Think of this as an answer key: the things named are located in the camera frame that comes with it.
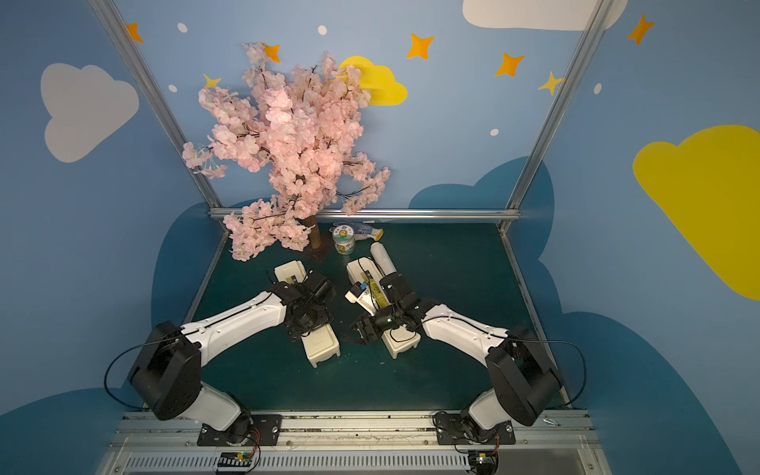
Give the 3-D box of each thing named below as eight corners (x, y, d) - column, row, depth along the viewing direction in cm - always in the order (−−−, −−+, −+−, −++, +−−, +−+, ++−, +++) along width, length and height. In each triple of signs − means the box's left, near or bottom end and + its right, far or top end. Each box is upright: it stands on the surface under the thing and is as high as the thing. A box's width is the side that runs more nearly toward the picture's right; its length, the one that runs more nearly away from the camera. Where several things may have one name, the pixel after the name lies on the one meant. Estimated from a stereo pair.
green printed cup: (333, 254, 113) (331, 241, 107) (336, 238, 118) (333, 224, 112) (353, 254, 113) (352, 241, 107) (355, 238, 118) (353, 224, 112)
